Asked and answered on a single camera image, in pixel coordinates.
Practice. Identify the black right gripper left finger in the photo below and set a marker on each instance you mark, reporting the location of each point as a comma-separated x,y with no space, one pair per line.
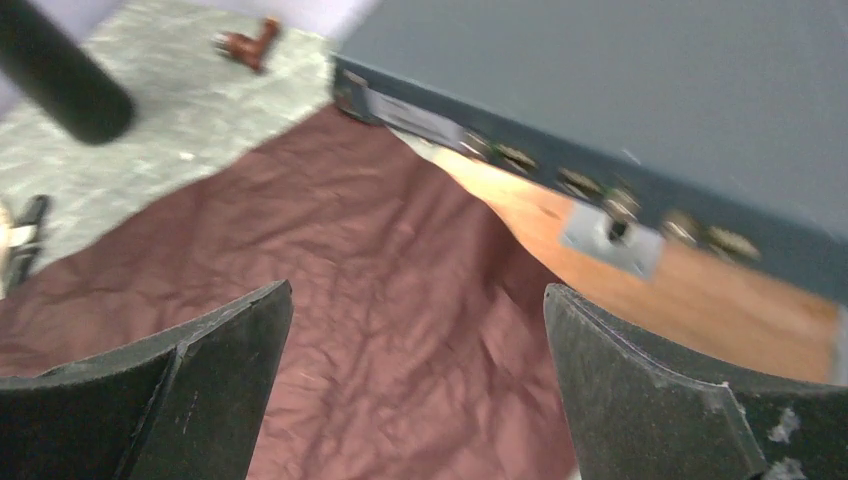
185,403

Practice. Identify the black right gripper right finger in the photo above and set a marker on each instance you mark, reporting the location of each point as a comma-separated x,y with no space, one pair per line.
640,406

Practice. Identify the dark red wrapping paper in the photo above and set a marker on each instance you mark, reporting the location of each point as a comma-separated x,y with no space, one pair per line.
418,347

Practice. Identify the beige ribbon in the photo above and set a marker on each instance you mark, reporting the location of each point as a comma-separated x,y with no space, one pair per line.
18,250

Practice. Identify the black cone vase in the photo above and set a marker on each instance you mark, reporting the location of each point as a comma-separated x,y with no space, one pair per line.
69,86

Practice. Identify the wooden board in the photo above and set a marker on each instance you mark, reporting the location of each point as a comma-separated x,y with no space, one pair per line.
693,298

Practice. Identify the black pruning shears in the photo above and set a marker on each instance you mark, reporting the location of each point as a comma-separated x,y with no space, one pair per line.
36,211

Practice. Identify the brown small figurine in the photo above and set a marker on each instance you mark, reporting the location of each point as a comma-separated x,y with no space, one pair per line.
246,50

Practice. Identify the metal switch stand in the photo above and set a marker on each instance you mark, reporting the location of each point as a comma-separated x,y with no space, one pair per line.
631,248

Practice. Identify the dark green network switch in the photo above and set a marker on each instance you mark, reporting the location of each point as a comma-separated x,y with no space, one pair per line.
731,115

